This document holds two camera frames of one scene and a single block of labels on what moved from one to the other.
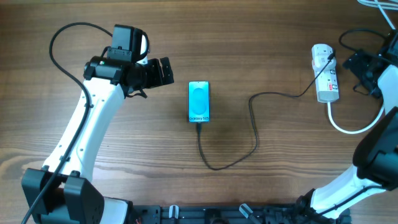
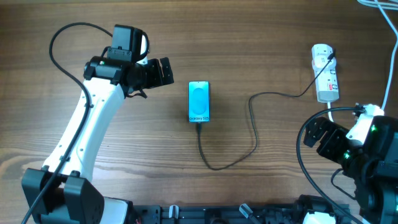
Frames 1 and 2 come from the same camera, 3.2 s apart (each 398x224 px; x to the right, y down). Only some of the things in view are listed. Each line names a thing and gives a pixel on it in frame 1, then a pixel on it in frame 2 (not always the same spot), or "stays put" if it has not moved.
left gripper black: (155, 80) stays put
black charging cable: (198, 124) stays put
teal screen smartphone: (199, 104) stays put
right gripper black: (356, 63) → (335, 133)
